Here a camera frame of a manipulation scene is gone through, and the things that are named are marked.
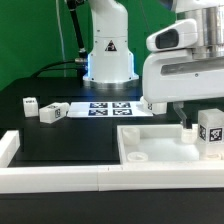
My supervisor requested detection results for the white marker sheet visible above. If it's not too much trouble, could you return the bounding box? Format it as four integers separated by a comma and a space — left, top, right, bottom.
67, 101, 152, 118

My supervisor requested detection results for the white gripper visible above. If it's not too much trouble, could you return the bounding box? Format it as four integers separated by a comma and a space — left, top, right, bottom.
142, 49, 224, 129

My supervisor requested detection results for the white U-shaped obstacle fence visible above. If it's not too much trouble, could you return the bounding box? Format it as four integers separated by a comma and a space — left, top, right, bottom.
0, 130, 224, 194

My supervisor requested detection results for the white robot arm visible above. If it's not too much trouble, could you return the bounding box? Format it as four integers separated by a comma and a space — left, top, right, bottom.
84, 0, 224, 128

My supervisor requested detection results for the white thin cable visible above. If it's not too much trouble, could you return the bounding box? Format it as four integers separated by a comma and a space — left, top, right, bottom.
56, 0, 68, 78

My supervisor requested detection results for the white square table top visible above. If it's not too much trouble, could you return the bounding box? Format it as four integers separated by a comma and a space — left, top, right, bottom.
116, 123, 224, 166

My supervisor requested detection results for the black cable bundle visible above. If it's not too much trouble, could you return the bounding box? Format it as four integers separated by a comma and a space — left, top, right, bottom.
31, 0, 88, 78

